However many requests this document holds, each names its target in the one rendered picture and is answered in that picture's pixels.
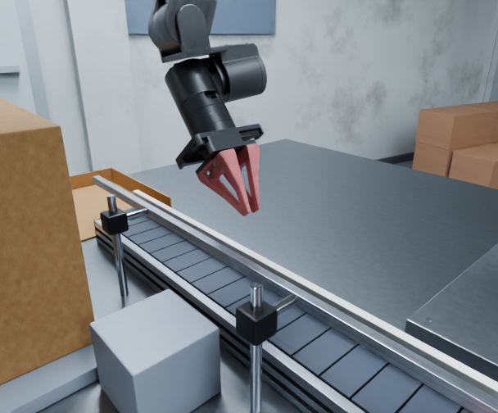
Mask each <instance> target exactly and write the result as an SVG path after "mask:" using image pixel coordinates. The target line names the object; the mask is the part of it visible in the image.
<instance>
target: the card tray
mask: <svg viewBox="0 0 498 413"><path fill-rule="evenodd" d="M96 175H99V176H101V177H102V178H104V179H106V180H108V181H110V182H112V183H113V184H115V185H117V186H119V187H120V188H122V189H124V190H126V191H127V192H129V193H132V194H133V191H134V190H139V191H141V192H143V193H145V194H146V195H148V196H150V197H153V198H155V199H156V200H157V201H159V202H162V203H164V204H166V205H167V206H168V207H171V208H172V206H171V197H169V196H167V195H165V194H163V193H161V192H159V191H157V190H155V189H154V188H152V187H150V186H148V185H146V184H144V183H142V182H140V181H138V180H136V179H134V178H132V177H130V176H128V175H126V174H124V173H122V172H120V171H118V170H116V169H114V168H112V167H111V168H106V169H103V170H95V171H91V172H87V173H83V174H79V175H72V176H70V183H71V188H72V193H73V198H74V203H75V212H76V216H77V221H78V226H79V235H80V240H81V242H83V241H86V240H89V239H91V238H96V232H95V227H94V222H93V221H94V220H97V219H100V213H101V212H102V211H107V210H108V205H107V199H106V196H107V195H109V194H110V193H108V192H107V191H106V190H104V189H102V188H100V187H98V186H97V185H96V184H94V183H93V176H96ZM115 199H116V205H117V207H118V208H120V209H121V210H123V211H124V210H127V209H130V208H133V207H132V206H130V205H129V204H127V203H126V202H123V201H122V200H120V199H119V198H117V197H115Z"/></svg>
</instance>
